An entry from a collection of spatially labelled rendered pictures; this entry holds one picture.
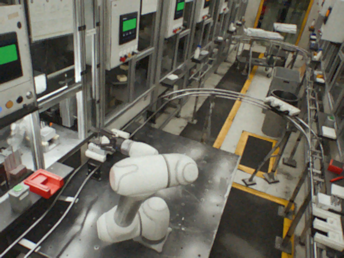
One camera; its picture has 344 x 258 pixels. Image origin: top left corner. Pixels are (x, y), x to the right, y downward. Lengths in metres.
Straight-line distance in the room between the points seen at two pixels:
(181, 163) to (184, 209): 0.96
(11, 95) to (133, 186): 0.77
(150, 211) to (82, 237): 0.44
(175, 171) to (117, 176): 0.21
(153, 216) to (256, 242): 1.48
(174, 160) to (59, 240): 0.97
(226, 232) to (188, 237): 1.04
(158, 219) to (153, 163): 0.61
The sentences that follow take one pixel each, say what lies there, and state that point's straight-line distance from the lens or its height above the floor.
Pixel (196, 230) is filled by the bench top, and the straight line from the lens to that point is 1.89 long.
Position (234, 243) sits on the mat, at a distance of 2.79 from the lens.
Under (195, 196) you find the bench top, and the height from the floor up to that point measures 0.68.
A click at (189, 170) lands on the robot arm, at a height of 1.45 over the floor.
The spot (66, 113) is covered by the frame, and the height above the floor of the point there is 1.04.
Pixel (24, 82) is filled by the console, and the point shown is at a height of 1.49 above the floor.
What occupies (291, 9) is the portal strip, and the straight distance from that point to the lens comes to 9.58.
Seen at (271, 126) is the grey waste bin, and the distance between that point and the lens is 4.43.
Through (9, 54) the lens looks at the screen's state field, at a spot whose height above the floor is 1.65.
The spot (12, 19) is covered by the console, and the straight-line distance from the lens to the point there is 1.46.
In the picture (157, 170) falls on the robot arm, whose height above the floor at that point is 1.45.
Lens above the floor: 2.10
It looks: 32 degrees down
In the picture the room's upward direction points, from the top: 9 degrees clockwise
